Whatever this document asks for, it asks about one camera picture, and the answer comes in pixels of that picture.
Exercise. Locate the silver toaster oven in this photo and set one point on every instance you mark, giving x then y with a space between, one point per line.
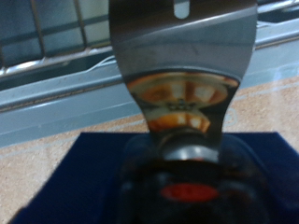
62 81

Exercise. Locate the blue printed spatula grip block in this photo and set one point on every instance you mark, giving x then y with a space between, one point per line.
78 180

